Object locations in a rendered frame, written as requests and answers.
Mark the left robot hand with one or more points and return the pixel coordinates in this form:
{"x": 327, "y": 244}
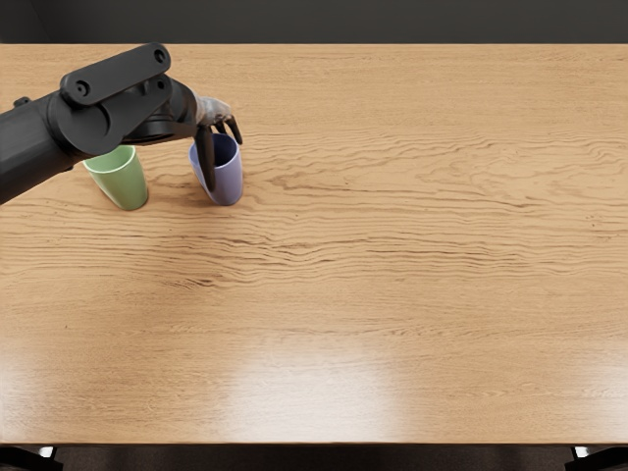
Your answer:
{"x": 211, "y": 111}

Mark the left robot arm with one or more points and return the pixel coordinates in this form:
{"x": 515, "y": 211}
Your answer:
{"x": 83, "y": 118}

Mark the light green plastic cup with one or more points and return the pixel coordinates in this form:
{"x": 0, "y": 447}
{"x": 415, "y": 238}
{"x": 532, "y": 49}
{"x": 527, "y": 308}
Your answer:
{"x": 122, "y": 179}

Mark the lavender plastic cup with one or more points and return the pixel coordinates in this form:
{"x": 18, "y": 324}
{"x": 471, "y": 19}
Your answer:
{"x": 227, "y": 172}

